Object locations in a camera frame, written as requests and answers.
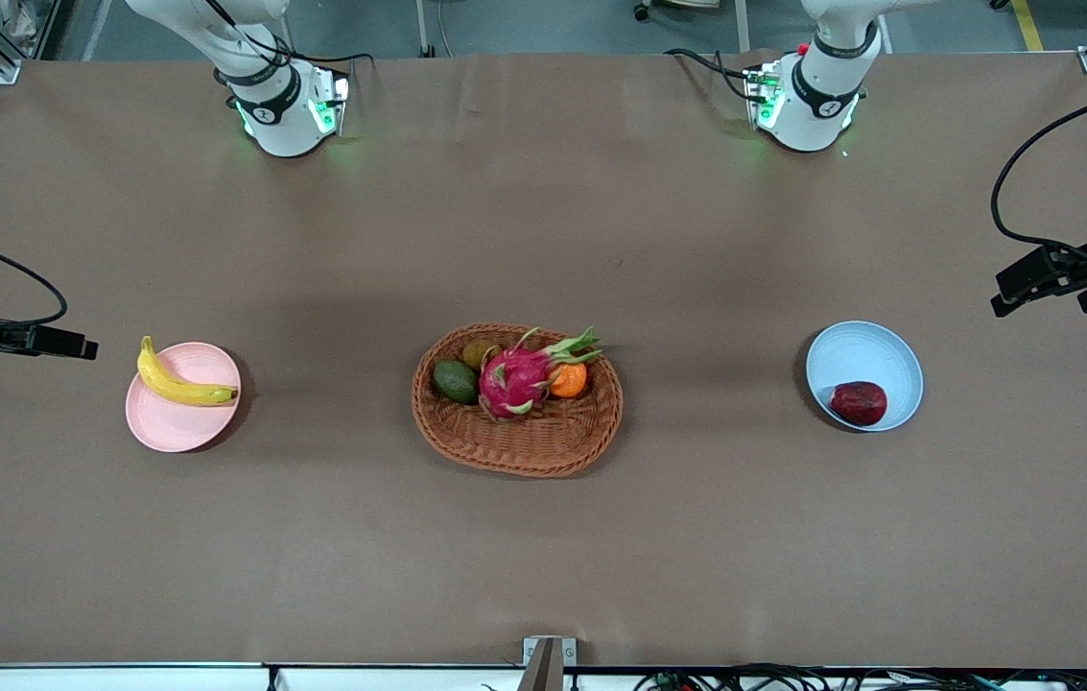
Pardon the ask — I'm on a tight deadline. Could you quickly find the white table edge rail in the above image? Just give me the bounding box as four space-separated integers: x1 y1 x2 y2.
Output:
0 662 1087 691

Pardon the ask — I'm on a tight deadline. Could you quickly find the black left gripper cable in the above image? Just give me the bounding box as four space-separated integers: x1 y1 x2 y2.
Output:
989 79 1087 256

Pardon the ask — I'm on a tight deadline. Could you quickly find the green avocado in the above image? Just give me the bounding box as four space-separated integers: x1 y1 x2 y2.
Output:
433 359 481 405

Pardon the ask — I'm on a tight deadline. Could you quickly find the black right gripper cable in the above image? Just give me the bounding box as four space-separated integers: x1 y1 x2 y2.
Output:
0 233 70 328

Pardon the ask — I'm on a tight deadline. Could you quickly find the dark red apple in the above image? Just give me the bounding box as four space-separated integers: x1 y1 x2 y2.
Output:
830 381 888 427

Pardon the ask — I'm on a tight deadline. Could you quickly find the light blue round plate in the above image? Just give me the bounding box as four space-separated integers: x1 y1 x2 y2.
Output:
805 321 925 433

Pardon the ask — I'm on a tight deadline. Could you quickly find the bundle of black cables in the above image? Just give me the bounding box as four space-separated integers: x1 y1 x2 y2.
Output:
634 662 1087 691

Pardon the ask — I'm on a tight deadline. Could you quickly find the black left arm base cable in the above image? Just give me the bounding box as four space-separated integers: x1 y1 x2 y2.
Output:
665 47 761 103

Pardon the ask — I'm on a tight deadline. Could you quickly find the yellow banana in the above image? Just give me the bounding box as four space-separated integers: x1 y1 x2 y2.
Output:
137 336 240 407

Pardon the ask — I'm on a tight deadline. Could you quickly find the black right arm base cable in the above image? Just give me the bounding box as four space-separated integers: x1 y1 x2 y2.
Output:
206 0 377 70

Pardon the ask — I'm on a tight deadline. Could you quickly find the pink dragon fruit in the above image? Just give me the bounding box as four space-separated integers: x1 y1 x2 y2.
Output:
478 326 605 421

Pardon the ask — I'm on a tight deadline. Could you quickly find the black arm base cable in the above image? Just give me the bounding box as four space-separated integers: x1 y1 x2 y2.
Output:
665 47 761 103
206 0 377 70

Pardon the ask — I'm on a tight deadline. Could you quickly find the pink round plate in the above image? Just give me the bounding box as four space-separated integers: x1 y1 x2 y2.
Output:
125 342 243 453

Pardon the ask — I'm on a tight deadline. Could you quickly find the grey metal camera bracket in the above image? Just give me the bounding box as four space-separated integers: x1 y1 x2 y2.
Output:
517 636 578 691

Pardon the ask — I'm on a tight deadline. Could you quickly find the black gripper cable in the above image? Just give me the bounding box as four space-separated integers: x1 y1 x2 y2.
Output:
0 233 70 328
989 79 1087 256

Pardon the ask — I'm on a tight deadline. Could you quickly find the brown woven wicker basket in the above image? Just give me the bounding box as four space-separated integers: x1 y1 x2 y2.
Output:
411 322 624 478

